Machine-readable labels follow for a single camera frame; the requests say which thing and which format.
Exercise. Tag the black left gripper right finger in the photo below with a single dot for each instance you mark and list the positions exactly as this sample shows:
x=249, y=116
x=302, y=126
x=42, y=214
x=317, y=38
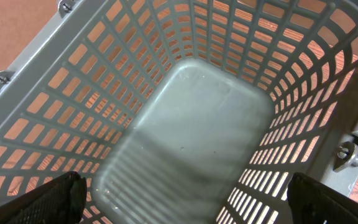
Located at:
x=311, y=201

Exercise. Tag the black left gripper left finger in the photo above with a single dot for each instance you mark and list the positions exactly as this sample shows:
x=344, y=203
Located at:
x=61, y=200

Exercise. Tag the grey plastic mesh basket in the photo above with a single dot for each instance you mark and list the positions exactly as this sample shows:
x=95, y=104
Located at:
x=184, y=111

